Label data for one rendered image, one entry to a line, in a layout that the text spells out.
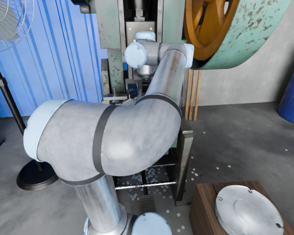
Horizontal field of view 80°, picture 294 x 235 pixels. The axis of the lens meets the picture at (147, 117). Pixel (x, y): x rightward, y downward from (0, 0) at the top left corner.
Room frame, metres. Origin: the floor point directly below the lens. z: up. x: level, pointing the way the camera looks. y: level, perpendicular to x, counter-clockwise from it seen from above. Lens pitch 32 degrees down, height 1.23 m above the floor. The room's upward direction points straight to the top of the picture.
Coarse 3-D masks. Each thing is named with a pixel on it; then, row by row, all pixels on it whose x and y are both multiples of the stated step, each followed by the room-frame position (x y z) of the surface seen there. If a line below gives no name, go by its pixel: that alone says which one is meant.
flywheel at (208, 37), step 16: (192, 0) 1.34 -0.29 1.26; (208, 0) 1.04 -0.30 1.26; (224, 0) 0.97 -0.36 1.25; (192, 16) 1.31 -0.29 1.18; (208, 16) 1.06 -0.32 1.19; (224, 16) 0.89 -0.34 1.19; (192, 32) 1.24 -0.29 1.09; (208, 32) 1.03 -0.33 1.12; (224, 32) 0.80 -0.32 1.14; (208, 48) 0.92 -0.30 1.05
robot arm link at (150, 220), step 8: (136, 216) 0.31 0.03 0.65; (144, 216) 0.30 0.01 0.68; (152, 216) 0.30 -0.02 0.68; (160, 216) 0.30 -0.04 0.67; (136, 224) 0.27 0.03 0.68; (144, 224) 0.27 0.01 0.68; (152, 224) 0.27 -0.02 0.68; (160, 224) 0.28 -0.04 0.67; (168, 224) 0.28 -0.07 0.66; (128, 232) 0.26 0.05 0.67; (136, 232) 0.25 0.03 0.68; (144, 232) 0.25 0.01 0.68; (152, 232) 0.25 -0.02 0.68; (160, 232) 0.25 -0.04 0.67; (168, 232) 0.26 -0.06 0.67
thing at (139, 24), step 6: (132, 18) 1.00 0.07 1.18; (138, 18) 0.99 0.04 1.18; (144, 18) 0.99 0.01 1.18; (126, 24) 0.94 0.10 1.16; (132, 24) 0.94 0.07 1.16; (138, 24) 0.95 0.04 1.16; (144, 24) 0.95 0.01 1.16; (150, 24) 0.95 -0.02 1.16; (126, 30) 0.94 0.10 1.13; (132, 30) 0.94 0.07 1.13; (138, 30) 0.95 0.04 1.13; (144, 30) 0.95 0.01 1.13; (150, 30) 0.95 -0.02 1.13; (126, 36) 0.94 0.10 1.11; (132, 36) 0.94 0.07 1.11; (126, 42) 0.94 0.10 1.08; (132, 42) 0.94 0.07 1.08; (132, 72) 0.92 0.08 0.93; (132, 78) 0.94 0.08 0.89; (138, 78) 0.91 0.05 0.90; (150, 78) 0.92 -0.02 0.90
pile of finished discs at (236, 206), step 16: (224, 192) 0.59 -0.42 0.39; (240, 192) 0.59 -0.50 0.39; (256, 192) 0.58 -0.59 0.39; (224, 208) 0.49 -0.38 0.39; (240, 208) 0.49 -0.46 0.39; (256, 208) 0.49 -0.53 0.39; (272, 208) 0.49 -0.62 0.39; (224, 224) 0.42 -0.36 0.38; (240, 224) 0.42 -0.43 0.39; (256, 224) 0.42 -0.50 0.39; (272, 224) 0.42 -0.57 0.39
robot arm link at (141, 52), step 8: (144, 40) 0.67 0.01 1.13; (128, 48) 0.58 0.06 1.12; (136, 48) 0.57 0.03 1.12; (144, 48) 0.58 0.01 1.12; (152, 48) 0.59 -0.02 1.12; (128, 56) 0.58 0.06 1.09; (136, 56) 0.57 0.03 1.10; (144, 56) 0.57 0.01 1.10; (152, 56) 0.58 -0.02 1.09; (128, 64) 0.58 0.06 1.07; (136, 64) 0.57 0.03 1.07; (144, 64) 0.60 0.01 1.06; (152, 64) 0.59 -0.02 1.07
